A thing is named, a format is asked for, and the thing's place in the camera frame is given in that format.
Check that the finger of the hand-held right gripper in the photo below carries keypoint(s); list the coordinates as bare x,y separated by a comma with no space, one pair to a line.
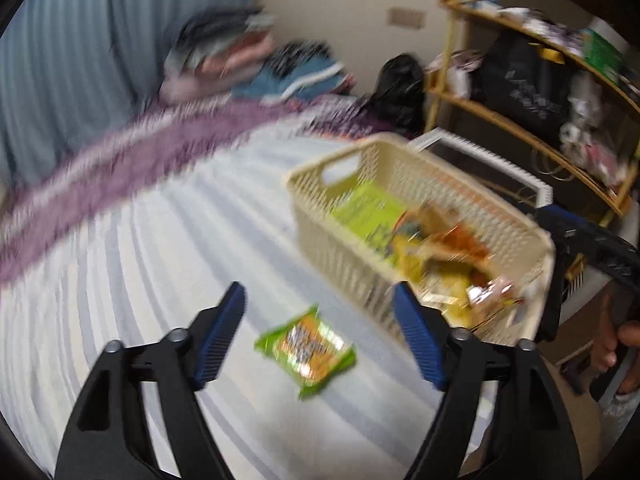
552,300
560,217

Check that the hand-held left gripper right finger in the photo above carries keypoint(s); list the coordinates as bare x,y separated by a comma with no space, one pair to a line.
420,340

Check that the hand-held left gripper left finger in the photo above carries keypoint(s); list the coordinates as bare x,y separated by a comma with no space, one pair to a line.
220,335

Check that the small green snack packet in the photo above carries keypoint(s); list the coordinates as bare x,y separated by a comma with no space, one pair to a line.
305,350

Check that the orange waffle snack packet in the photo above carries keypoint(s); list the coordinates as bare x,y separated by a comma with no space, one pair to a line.
465,247

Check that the cream plastic basket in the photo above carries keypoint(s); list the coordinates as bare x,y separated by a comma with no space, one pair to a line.
325,240

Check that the large green seaweed packet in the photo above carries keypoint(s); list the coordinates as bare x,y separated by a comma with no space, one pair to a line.
370,210

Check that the person's right hand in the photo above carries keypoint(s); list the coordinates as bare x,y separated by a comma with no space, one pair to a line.
606,330

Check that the white framed mirror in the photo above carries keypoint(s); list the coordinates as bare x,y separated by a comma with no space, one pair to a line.
480,152

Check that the white plastic bags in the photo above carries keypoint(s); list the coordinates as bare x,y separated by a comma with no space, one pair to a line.
585,110

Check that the wooden shelf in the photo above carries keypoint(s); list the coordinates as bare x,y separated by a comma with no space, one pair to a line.
500,117

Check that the black tote bag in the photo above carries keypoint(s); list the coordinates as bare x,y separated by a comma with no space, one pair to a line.
525,90

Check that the green box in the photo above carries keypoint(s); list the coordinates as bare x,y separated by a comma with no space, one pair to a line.
605,55

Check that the purple floral blanket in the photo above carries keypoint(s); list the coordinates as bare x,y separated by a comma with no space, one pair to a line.
125,160

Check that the folded clothes pile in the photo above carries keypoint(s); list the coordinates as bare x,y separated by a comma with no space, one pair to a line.
215,75

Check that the blue fleece garment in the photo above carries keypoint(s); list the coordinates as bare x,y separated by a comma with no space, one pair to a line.
300,82

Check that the leopard print cloth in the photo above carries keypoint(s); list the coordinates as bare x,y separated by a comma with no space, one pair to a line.
300,57

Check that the grey folded blanket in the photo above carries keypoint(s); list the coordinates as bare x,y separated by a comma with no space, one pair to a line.
220,30

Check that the blue curtain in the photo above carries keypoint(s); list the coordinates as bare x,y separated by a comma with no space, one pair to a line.
75,60

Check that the wall socket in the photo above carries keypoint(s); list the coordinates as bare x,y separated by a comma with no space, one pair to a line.
406,18

